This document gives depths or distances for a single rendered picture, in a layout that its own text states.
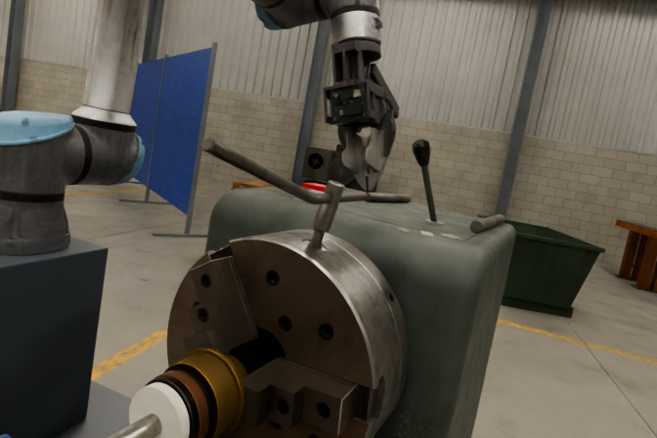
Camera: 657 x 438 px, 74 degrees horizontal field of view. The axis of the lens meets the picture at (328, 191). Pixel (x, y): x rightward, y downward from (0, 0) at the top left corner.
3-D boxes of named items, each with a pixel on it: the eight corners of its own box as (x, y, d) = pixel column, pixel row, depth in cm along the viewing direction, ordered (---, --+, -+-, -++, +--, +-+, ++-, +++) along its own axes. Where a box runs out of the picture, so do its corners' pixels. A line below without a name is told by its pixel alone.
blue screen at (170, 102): (98, 179, 838) (113, 56, 816) (142, 183, 886) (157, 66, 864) (153, 236, 510) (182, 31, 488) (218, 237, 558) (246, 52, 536)
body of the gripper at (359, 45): (323, 128, 63) (319, 45, 63) (348, 135, 71) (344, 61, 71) (372, 121, 59) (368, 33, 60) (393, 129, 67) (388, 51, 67)
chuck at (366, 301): (188, 375, 72) (244, 197, 66) (351, 504, 58) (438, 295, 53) (142, 399, 64) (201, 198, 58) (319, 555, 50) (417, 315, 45)
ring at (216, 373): (203, 328, 51) (137, 354, 43) (268, 357, 47) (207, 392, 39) (193, 401, 52) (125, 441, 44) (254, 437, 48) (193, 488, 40)
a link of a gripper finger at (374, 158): (355, 190, 62) (352, 126, 63) (371, 190, 68) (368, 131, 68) (375, 189, 61) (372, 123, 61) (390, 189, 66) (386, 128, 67)
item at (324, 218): (305, 260, 57) (333, 179, 55) (318, 268, 56) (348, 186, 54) (295, 263, 55) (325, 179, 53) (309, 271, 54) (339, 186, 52)
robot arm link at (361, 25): (343, 34, 71) (391, 22, 67) (344, 63, 71) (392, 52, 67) (322, 19, 64) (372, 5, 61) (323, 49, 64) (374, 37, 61)
